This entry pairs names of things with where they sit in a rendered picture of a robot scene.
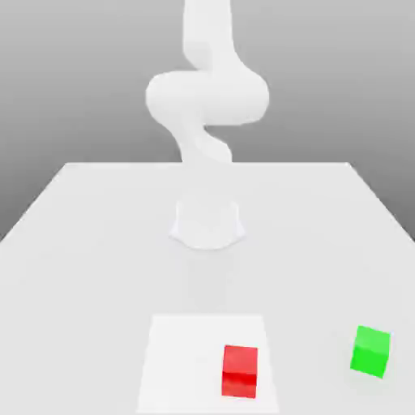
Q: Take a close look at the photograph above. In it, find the small red cube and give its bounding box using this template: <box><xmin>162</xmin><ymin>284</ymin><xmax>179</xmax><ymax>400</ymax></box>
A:
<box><xmin>220</xmin><ymin>344</ymin><xmax>259</xmax><ymax>400</ymax></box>

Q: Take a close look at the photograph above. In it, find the small green cube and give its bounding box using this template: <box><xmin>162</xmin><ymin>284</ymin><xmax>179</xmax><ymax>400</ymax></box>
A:
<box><xmin>349</xmin><ymin>324</ymin><xmax>391</xmax><ymax>379</ymax></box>

